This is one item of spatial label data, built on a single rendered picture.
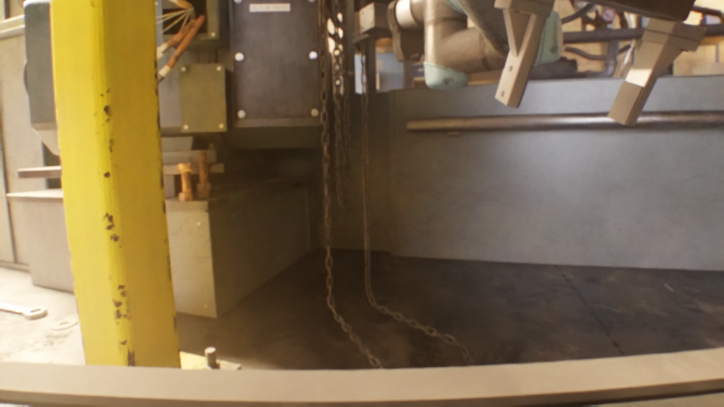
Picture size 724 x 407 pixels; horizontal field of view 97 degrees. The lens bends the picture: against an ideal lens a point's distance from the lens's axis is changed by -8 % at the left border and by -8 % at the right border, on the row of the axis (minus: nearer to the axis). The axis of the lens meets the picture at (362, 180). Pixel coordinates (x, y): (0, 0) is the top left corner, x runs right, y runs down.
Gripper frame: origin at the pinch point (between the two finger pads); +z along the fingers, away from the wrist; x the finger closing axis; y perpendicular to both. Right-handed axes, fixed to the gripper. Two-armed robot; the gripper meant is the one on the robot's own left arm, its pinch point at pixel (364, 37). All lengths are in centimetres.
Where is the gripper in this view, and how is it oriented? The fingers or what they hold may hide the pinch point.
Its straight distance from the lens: 88.1
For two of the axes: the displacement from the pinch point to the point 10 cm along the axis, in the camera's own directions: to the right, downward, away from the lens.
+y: -0.2, -10.0, -0.9
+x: -8.4, 0.7, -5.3
